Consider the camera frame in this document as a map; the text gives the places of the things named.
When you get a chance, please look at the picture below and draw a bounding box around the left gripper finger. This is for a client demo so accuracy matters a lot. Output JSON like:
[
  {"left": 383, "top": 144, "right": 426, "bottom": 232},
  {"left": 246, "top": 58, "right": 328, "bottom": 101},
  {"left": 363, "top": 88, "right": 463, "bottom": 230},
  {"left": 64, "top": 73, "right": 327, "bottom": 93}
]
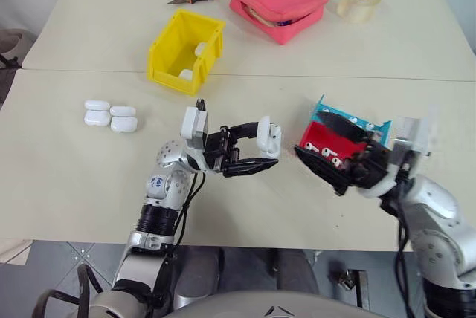
[
  {"left": 228, "top": 120, "right": 261, "bottom": 140},
  {"left": 222, "top": 158, "right": 280, "bottom": 179}
]

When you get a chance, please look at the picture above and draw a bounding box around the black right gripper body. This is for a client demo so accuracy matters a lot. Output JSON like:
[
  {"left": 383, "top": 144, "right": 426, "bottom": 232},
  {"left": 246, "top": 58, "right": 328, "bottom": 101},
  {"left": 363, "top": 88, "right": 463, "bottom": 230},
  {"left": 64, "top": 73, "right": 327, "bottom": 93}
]
[{"left": 344, "top": 138, "right": 392, "bottom": 191}]

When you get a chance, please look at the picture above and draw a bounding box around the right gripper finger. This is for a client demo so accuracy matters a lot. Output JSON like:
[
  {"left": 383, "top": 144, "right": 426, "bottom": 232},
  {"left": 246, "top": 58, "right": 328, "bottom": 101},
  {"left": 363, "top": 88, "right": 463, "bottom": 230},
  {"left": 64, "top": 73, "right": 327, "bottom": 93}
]
[
  {"left": 318, "top": 109, "right": 373, "bottom": 145},
  {"left": 294, "top": 146, "right": 351, "bottom": 197}
]

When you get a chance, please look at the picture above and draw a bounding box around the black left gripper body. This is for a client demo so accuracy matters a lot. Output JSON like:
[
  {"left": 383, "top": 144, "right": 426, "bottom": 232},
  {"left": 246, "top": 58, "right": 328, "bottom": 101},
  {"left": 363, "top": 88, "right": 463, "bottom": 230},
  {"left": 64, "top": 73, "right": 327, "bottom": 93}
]
[{"left": 203, "top": 126, "right": 242, "bottom": 178}]

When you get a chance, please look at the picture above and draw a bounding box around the teal and red earbud box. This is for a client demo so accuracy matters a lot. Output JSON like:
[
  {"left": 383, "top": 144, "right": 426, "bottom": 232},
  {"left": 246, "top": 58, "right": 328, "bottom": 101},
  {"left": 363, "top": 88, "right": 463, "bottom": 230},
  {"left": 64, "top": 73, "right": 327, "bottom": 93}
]
[{"left": 298, "top": 94, "right": 393, "bottom": 171}]

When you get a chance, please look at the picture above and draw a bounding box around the yellow plastic bin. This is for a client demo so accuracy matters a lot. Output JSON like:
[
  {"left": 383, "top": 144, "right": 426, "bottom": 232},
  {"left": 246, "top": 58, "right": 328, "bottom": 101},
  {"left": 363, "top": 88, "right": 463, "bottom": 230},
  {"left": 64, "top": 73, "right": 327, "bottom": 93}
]
[{"left": 147, "top": 7, "right": 227, "bottom": 97}]

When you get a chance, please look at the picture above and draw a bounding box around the clear tape roll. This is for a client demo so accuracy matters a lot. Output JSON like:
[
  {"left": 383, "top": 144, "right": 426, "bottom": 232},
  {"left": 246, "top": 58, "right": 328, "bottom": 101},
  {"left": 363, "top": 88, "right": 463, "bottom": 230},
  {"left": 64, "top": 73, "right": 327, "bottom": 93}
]
[{"left": 336, "top": 0, "right": 383, "bottom": 25}]

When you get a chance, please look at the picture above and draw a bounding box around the silver robot torso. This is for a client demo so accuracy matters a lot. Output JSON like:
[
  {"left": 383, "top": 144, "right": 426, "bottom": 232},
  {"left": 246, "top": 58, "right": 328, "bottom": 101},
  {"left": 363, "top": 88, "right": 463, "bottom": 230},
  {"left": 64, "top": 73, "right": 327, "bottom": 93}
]
[{"left": 163, "top": 289, "right": 388, "bottom": 318}]

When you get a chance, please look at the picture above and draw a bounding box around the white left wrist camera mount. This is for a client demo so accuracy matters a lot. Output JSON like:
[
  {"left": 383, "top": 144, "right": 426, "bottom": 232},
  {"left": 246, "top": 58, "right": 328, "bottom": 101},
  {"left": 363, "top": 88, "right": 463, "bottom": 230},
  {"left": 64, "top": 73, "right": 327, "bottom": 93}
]
[{"left": 180, "top": 98, "right": 211, "bottom": 152}]

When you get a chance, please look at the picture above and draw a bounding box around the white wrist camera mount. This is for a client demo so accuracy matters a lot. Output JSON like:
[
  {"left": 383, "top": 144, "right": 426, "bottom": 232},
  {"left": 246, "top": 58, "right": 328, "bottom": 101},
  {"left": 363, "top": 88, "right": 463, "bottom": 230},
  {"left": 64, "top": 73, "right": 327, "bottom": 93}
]
[
  {"left": 356, "top": 114, "right": 435, "bottom": 200},
  {"left": 180, "top": 98, "right": 211, "bottom": 152}
]

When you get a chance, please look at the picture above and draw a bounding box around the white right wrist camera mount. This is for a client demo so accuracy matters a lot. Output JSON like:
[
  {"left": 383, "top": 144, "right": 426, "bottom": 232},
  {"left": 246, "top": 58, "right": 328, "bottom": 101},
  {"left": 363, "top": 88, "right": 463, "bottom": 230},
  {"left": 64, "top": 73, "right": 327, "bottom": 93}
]
[{"left": 356, "top": 114, "right": 435, "bottom": 200}]

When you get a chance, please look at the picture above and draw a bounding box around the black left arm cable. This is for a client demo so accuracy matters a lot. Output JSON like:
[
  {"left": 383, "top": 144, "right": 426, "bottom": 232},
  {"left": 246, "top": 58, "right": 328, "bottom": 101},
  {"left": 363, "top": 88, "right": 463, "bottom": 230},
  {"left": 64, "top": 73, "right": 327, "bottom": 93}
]
[{"left": 173, "top": 169, "right": 207, "bottom": 250}]

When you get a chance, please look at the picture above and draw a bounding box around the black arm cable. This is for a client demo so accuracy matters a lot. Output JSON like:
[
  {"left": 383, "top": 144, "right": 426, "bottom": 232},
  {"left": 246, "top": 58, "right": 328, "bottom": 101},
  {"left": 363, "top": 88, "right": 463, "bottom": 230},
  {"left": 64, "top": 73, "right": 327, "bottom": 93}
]
[
  {"left": 173, "top": 169, "right": 207, "bottom": 250},
  {"left": 393, "top": 204, "right": 418, "bottom": 318}
]

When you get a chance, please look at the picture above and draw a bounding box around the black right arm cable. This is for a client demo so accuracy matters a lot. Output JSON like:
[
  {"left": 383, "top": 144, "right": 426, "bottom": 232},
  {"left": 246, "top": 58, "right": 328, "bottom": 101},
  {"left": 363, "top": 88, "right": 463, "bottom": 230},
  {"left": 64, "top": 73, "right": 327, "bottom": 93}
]
[{"left": 393, "top": 204, "right": 418, "bottom": 318}]

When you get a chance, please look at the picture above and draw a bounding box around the metal floor bracket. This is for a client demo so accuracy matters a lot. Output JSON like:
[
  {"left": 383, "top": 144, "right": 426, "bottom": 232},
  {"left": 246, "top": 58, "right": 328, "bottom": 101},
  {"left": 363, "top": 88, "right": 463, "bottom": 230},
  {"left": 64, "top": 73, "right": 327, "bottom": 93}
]
[{"left": 329, "top": 267, "right": 370, "bottom": 311}]

